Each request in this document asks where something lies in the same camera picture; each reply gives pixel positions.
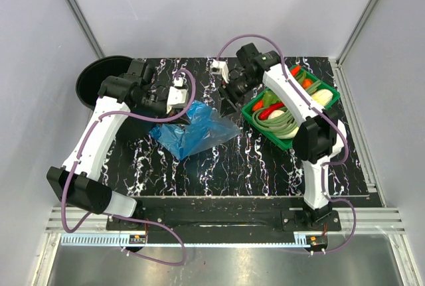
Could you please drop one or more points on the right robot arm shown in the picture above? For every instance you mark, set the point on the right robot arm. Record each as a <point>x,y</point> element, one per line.
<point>321,135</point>

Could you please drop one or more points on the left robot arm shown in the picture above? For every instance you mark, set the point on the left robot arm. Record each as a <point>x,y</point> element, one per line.
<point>115,88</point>

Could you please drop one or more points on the red chili pepper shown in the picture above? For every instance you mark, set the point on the red chili pepper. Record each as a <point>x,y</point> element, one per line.
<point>266,113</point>

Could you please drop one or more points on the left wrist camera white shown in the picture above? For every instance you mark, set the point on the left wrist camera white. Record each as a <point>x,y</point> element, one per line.
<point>178,95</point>

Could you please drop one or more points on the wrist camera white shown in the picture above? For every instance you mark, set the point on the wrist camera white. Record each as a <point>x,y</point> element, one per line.
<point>221,68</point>
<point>178,95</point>

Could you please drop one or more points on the small orange tomato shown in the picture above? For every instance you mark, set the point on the small orange tomato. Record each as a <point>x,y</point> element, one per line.
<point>307,83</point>

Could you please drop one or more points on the yellow white cabbage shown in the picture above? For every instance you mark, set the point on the yellow white cabbage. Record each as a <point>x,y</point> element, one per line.
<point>322,97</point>

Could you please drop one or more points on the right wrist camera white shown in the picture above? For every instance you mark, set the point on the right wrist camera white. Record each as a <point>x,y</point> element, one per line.
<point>221,68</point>

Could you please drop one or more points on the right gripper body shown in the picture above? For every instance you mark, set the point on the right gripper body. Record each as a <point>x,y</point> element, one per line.
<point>240,87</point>

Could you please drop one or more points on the orange carrot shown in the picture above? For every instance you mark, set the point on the orange carrot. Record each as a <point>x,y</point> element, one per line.
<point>294,71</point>

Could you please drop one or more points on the detached blue trash bag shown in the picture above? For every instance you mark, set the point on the detached blue trash bag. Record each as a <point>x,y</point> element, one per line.
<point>205,131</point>

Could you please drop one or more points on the green long beans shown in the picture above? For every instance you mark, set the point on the green long beans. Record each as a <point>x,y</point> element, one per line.
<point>280,123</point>

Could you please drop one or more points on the black trash bin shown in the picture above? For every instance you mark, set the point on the black trash bin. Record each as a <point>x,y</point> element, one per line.
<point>89,81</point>

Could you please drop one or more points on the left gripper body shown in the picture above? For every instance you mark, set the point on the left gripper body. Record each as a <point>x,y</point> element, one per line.
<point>151,103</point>

